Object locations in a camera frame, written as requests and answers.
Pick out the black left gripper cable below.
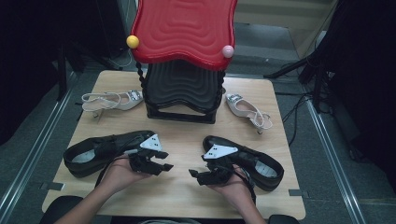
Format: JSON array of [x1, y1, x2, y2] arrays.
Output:
[[94, 134, 148, 189]]

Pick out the black floor cables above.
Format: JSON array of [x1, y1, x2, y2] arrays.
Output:
[[280, 92, 314, 147]]

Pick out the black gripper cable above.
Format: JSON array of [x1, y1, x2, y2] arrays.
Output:
[[232, 166, 258, 204], [94, 134, 148, 189]]

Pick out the black leather shoe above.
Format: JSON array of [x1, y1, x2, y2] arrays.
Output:
[[202, 134, 285, 192], [63, 130, 157, 179]]

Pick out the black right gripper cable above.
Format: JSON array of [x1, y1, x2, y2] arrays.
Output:
[[232, 166, 258, 204]]

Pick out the person's left hand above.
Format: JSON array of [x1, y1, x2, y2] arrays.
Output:
[[99, 154, 153, 195]]

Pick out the person's right hand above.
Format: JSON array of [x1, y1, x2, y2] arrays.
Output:
[[206, 165, 255, 210]]

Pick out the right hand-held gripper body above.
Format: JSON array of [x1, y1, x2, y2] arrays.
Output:
[[199, 144, 239, 187]]

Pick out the red-topped black shoe rack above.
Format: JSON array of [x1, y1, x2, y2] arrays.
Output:
[[125, 0, 239, 125]]

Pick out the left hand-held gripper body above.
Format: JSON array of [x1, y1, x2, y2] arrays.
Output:
[[128, 133, 163, 174]]

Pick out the grey tape strip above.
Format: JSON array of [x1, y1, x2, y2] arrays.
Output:
[[39, 181, 65, 191], [288, 189, 311, 199]]

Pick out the metal floor rail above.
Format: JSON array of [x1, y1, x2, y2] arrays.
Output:
[[0, 71, 78, 220], [303, 96, 368, 224]]

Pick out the black tripod stand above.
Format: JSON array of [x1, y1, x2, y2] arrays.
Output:
[[262, 52, 332, 114]]

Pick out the beige slingback heeled shoe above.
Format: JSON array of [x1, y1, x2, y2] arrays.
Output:
[[80, 89, 145, 122], [225, 92, 274, 135]]

